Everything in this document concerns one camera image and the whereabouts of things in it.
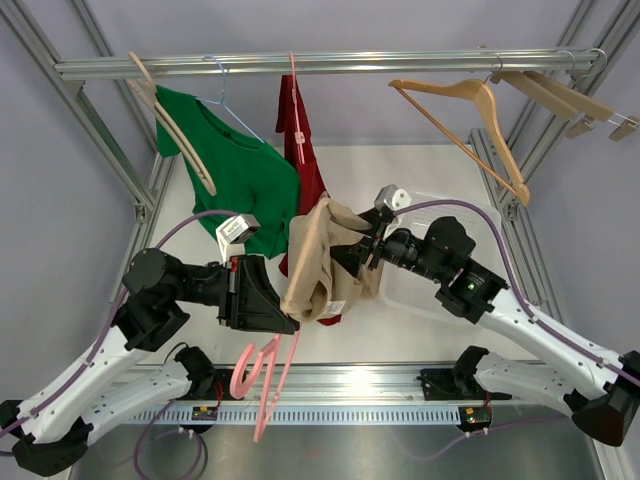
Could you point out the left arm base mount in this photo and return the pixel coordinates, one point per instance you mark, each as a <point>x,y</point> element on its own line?
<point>220,387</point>

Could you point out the beige plastic hanger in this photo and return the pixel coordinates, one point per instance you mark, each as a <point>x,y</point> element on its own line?
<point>146,90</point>

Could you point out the white plastic basket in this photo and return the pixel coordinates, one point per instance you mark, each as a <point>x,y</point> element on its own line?
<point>416,295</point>

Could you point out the pink wire hanger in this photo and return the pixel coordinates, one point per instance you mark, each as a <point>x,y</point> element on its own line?
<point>298,134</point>

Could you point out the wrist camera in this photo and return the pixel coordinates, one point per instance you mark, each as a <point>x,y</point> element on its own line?
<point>392,197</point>
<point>232,234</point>

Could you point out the tan clip hanger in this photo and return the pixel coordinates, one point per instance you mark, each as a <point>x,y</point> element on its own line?
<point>625,125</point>
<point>565,103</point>

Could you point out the red t shirt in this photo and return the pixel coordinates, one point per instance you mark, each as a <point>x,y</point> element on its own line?
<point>311,184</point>

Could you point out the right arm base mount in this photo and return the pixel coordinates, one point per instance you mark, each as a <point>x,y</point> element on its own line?
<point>438,384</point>

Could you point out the white slotted cable duct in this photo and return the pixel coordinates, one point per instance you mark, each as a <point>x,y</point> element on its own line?
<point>238,414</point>

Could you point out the aluminium hanging rail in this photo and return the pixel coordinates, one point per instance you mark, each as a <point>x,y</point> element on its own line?
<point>561,59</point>

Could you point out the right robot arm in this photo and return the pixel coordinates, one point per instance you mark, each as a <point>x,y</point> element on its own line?
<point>596,387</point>

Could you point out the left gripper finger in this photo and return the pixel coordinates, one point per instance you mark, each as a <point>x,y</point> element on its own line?
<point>256,288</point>
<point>256,314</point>

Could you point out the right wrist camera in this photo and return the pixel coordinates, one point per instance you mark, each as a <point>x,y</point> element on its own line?
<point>392,197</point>

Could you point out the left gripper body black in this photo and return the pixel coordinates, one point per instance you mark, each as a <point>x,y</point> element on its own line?
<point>230,293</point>

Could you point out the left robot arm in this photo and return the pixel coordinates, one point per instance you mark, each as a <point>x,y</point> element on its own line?
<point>55,427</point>

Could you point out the aluminium front rail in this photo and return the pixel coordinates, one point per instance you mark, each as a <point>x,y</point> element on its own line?
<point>396,383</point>

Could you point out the tan clip hanger far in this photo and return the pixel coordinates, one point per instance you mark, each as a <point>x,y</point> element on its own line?
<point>625,125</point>

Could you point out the blue wire hanger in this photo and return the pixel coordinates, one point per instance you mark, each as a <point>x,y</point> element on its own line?
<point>222,99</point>

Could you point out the wooden hanger with bar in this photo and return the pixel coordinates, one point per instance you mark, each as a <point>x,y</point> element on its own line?
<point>480,96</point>

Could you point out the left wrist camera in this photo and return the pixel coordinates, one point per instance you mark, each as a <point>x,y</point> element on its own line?
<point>232,234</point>

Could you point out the tan clip hanger near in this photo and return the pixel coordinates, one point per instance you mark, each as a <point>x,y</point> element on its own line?
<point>565,103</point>

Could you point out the beige t shirt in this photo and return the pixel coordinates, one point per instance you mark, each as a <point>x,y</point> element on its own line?
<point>318,287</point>

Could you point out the pink plastic hanger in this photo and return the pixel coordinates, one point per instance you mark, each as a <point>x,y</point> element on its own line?
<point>250,365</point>

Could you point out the green t shirt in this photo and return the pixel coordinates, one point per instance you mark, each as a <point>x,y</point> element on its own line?
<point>250,176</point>

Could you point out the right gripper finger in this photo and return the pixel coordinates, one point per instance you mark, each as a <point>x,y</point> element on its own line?
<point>362,220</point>
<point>352,258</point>

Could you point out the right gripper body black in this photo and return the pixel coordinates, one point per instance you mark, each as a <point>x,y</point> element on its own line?
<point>379,241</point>

